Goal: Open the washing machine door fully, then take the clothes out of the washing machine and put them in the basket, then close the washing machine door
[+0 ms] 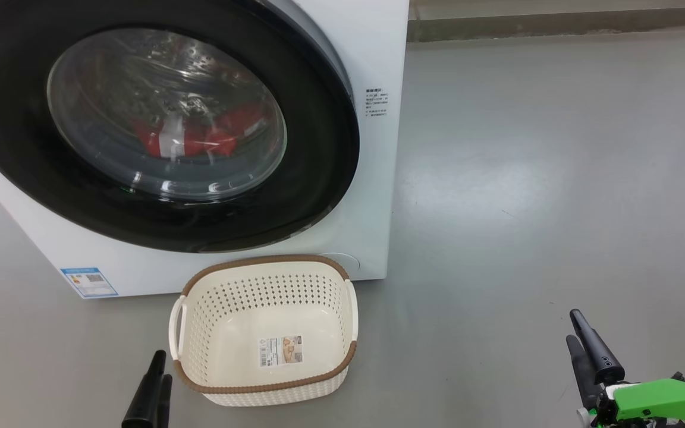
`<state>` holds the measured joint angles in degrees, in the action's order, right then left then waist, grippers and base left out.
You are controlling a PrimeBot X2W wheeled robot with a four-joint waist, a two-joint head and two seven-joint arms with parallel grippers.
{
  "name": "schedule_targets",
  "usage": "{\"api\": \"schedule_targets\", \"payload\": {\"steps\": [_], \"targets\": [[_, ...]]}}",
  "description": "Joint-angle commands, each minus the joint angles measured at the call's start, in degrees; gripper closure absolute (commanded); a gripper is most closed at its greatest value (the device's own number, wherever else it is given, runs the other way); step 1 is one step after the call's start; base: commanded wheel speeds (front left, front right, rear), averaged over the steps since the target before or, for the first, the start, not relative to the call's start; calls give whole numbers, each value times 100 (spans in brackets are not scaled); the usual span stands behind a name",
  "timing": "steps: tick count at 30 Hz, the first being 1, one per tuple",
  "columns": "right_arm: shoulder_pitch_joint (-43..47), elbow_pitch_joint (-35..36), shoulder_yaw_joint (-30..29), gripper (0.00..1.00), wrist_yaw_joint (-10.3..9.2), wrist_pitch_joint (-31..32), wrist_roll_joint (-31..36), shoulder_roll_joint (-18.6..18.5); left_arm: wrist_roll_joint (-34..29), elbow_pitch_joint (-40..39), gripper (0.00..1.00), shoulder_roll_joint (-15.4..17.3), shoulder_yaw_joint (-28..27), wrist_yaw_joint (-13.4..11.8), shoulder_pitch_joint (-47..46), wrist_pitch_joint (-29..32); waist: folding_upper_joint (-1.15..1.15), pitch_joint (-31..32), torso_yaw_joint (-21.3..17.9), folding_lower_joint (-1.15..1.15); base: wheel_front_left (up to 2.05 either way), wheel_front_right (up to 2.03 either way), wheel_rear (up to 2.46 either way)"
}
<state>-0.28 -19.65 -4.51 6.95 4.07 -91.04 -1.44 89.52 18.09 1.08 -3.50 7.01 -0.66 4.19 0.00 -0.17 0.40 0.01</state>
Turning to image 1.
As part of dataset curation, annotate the blue energy label sticker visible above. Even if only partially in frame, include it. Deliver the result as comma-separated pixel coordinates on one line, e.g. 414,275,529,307
60,267,119,299

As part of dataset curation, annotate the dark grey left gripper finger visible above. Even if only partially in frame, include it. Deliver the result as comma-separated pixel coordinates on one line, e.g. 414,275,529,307
158,374,173,428
121,350,166,428

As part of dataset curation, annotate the white product label with barcode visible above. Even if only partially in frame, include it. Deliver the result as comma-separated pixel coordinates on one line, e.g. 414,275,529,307
258,335,304,368

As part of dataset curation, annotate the round white filter cover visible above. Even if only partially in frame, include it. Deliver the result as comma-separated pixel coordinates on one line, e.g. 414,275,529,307
319,253,360,280

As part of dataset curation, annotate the white front-load washing machine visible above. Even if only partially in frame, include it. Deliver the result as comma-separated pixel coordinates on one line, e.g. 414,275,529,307
0,0,410,300

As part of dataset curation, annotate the black round glass washer door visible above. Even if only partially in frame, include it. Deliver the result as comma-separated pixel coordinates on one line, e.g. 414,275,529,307
0,0,361,253

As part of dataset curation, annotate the cream basket with brown rim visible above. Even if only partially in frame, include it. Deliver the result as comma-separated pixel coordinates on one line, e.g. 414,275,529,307
168,254,359,408

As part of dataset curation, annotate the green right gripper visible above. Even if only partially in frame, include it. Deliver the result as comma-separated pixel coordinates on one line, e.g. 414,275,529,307
566,309,685,428

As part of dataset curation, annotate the red and white garment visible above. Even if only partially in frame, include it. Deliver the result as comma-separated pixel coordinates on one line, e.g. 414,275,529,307
131,104,266,160

